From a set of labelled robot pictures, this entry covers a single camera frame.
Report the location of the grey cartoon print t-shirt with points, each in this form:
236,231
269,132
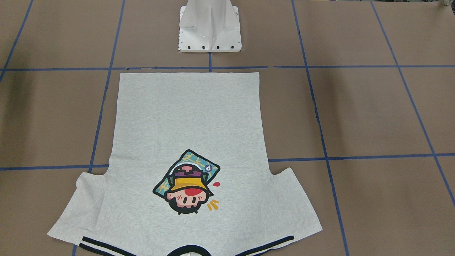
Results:
188,175

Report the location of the white camera mast base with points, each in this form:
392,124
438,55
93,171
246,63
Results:
209,26

